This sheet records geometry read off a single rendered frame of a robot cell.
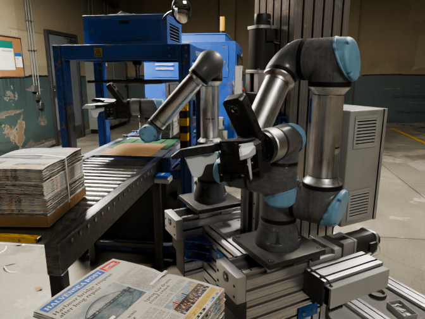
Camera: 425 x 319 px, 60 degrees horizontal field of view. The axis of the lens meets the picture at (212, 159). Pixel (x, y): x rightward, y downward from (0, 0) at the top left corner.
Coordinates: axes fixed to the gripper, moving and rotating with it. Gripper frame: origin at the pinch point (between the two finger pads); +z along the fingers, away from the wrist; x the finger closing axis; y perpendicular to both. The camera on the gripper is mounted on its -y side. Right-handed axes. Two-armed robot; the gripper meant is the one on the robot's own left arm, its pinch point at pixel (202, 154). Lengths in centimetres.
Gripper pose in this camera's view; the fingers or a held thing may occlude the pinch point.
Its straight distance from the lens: 62.0
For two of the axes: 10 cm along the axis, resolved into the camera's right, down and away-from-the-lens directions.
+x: -7.9, -0.1, 6.1
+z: -6.0, 1.9, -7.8
